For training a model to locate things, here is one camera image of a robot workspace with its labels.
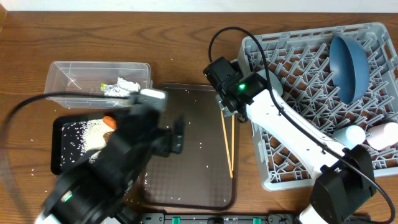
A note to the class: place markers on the white napkin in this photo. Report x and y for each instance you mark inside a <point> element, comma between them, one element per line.
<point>124,87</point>

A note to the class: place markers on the black flat tray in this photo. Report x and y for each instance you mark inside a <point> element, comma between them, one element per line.
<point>55,165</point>

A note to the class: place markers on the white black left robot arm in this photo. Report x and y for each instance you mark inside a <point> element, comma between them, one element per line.
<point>92,192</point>

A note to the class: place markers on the yellow green snack wrapper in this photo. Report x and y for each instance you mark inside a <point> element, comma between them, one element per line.
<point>102,87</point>

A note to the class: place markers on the brown checkered serving tray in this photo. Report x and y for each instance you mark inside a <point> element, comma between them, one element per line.
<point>199,176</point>

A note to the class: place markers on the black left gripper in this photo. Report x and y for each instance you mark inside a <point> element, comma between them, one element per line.
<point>174,143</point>

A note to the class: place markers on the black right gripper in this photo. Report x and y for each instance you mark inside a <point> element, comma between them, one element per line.
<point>223,99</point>

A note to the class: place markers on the white rice pile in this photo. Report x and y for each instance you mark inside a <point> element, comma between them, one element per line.
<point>91,135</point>

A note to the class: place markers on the dark blue plate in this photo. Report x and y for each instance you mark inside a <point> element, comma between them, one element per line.
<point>349,64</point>

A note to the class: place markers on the black rail with green knobs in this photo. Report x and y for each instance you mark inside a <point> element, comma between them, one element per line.
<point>217,219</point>

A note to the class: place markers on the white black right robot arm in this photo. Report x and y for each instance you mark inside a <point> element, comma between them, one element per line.
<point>344,178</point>

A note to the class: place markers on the orange carrot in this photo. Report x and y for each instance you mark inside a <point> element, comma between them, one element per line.
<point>110,121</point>

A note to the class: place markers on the pink plastic cup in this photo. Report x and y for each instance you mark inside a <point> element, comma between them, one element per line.
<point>382,136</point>

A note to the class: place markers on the light blue plastic cup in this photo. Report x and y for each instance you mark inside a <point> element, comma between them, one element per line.
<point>350,136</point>

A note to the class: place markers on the light blue rice bowl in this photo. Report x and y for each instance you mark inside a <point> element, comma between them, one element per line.
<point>274,81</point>

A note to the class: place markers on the brown food scrap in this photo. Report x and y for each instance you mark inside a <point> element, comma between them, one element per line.
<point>107,136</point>

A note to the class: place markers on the clear plastic bin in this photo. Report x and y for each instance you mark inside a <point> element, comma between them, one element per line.
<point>88,77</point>

